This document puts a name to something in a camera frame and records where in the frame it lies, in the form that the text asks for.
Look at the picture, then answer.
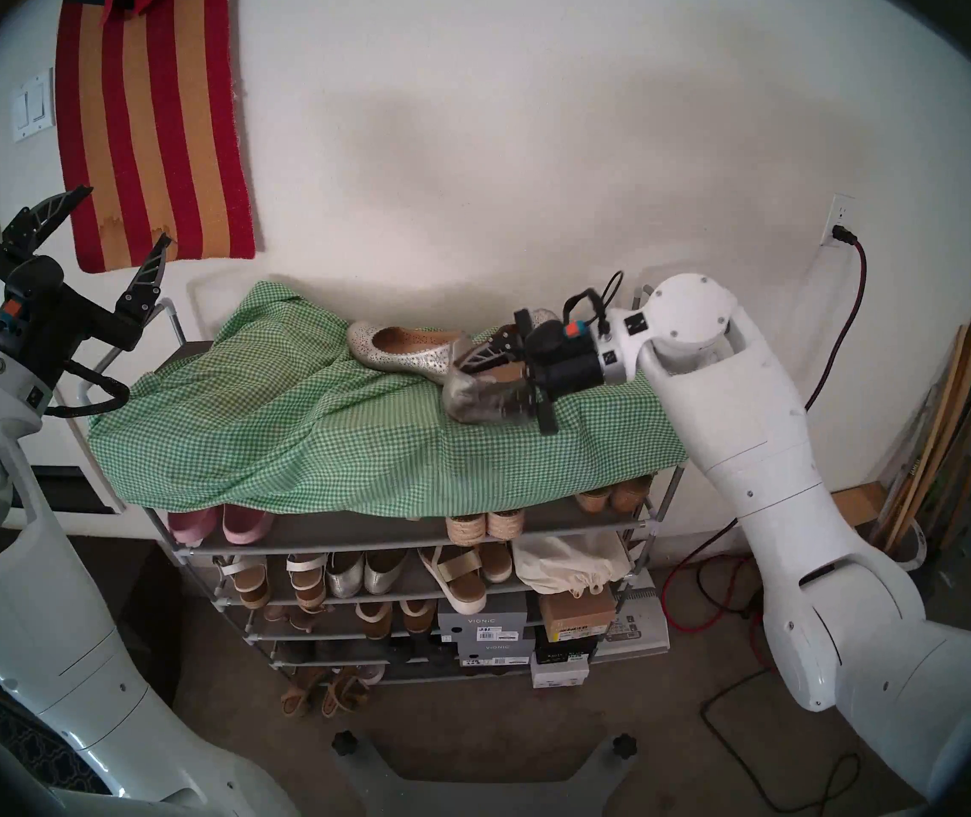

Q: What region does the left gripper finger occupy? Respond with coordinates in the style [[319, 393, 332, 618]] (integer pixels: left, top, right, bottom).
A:
[[113, 232, 175, 351], [0, 185, 95, 278]]

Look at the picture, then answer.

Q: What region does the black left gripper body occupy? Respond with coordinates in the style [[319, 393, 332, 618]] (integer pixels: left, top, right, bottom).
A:
[[0, 255, 126, 392]]

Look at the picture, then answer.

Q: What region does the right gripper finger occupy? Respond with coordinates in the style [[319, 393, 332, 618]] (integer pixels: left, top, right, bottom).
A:
[[502, 380, 542, 420], [454, 325, 529, 377]]

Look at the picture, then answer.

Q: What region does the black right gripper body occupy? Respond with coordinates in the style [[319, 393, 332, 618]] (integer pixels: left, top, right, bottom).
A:
[[513, 308, 610, 436]]

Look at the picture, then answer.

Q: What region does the silver perforated shoe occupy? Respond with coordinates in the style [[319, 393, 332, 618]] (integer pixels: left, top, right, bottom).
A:
[[346, 320, 473, 386], [442, 307, 560, 424]]

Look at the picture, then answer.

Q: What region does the grey metal shoe rack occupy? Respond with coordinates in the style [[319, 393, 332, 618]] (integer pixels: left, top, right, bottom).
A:
[[77, 285, 729, 688]]

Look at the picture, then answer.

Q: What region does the plain silver flat shoe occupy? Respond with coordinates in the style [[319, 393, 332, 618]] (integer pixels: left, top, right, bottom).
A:
[[326, 551, 365, 600], [364, 550, 409, 597]]

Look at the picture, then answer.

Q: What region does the striped fabric flag hanging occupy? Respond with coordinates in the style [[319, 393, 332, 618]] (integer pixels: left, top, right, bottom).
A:
[[55, 0, 257, 274]]

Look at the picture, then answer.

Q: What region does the green gingham cloth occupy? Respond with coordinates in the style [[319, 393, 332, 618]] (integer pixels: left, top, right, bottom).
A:
[[87, 281, 689, 518]]

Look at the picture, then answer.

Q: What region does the brown cardboard shoebox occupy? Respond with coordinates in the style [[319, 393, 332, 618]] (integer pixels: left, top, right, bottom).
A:
[[536, 584, 616, 642]]

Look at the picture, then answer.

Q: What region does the grey Vionic shoebox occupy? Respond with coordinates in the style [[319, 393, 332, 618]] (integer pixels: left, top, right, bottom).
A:
[[437, 591, 530, 639], [460, 630, 537, 669]]

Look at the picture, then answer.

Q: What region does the black shoebox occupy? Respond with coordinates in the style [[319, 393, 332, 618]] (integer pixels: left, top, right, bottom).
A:
[[533, 637, 601, 666]]

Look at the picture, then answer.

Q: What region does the white flat box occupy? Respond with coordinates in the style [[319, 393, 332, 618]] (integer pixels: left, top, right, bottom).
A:
[[604, 586, 672, 654]]

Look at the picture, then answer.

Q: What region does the white labelled shoebox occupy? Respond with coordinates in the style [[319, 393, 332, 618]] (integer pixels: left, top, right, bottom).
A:
[[531, 656, 595, 690]]

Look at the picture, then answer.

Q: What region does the dark brown low cabinet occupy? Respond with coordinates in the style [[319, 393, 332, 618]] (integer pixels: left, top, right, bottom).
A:
[[68, 534, 188, 706]]

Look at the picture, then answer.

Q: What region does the brown cardboard piece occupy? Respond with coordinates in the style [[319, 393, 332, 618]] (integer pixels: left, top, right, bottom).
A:
[[830, 482, 888, 527]]

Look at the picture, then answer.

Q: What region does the tan fringed sandal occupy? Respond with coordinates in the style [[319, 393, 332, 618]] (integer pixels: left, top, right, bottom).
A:
[[281, 666, 324, 718], [321, 666, 371, 718]]

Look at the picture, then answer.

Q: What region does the blue patterned rug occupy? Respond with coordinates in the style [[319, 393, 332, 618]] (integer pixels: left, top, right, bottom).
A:
[[0, 688, 112, 799]]

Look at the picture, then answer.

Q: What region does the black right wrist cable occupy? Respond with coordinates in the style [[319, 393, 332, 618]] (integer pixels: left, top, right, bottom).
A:
[[562, 271, 625, 341]]

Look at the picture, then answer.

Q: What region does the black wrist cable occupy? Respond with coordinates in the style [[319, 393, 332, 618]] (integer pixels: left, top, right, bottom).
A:
[[0, 347, 130, 419], [562, 271, 625, 341]]

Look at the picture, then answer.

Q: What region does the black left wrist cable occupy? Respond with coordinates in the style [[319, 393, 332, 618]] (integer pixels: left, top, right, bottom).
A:
[[0, 347, 130, 419]]

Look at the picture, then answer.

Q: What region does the white light switch plate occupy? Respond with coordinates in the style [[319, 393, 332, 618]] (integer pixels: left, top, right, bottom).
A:
[[11, 73, 54, 144]]

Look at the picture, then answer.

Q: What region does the white platform strap sandal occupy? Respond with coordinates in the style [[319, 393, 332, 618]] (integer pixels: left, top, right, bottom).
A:
[[477, 541, 514, 585], [418, 546, 489, 616]]

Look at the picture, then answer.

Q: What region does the cream drawstring cloth bag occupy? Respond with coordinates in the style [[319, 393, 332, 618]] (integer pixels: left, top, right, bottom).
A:
[[513, 533, 627, 599]]

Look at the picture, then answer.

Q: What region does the white strap brown sandal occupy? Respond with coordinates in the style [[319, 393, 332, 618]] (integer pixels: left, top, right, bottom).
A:
[[217, 556, 272, 610], [285, 553, 329, 614]]

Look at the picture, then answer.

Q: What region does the black red power cord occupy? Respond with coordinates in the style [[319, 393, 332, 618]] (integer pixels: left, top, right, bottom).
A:
[[662, 224, 869, 633]]

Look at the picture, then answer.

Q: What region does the dark strappy sandal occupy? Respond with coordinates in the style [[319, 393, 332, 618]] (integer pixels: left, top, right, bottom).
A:
[[262, 603, 329, 642]]

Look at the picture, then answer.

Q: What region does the white wall outlet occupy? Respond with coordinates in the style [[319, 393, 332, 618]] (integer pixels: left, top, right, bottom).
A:
[[820, 192, 855, 249]]

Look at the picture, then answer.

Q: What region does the grey robot base frame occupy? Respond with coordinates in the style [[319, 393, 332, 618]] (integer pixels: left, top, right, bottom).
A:
[[332, 733, 639, 817]]

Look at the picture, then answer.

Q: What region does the white tape ring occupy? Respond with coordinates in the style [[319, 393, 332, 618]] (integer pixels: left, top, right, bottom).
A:
[[885, 522, 929, 574]]

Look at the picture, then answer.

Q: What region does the black floor cable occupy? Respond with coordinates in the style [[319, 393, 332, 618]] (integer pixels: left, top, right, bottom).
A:
[[698, 666, 862, 817]]

